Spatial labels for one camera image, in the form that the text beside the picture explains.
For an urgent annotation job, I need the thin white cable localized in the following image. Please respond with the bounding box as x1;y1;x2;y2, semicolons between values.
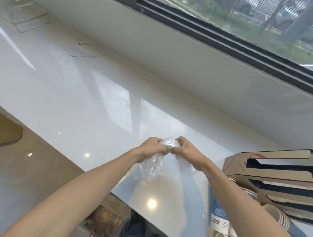
67;42;105;58

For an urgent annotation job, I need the clear plastic bag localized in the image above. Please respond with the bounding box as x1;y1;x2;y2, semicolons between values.
139;137;183;186

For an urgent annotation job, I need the stack of white paper cups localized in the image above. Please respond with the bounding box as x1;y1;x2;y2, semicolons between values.
261;204;298;237

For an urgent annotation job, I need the clear bag of groceries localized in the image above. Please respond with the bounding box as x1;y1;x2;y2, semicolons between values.
79;192;133;237

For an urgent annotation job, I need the person's left forearm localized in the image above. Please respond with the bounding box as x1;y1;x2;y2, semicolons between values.
0;149;142;237

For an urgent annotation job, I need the person's right hand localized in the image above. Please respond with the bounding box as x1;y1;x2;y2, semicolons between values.
171;136;210;172

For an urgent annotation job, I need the blue printed plastic packet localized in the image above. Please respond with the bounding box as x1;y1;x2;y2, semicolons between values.
207;182;236;237

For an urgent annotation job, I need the blue printed paper cup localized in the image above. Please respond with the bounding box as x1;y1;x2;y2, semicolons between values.
229;178;261;206

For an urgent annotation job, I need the clear plastic tray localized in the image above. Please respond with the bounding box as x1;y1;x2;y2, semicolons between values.
0;0;51;33

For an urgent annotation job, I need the brown floor mat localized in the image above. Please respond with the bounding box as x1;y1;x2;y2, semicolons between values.
0;113;24;146

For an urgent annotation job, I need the person's right forearm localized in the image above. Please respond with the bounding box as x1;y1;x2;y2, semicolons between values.
202;162;292;237

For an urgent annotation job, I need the brown cardboard cup box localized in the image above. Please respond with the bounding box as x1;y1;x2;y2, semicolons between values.
223;149;313;225

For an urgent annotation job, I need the person's left hand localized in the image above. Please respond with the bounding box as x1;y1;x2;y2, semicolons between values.
135;137;165;163

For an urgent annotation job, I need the black framed window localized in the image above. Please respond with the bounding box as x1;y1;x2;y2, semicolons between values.
115;0;313;95

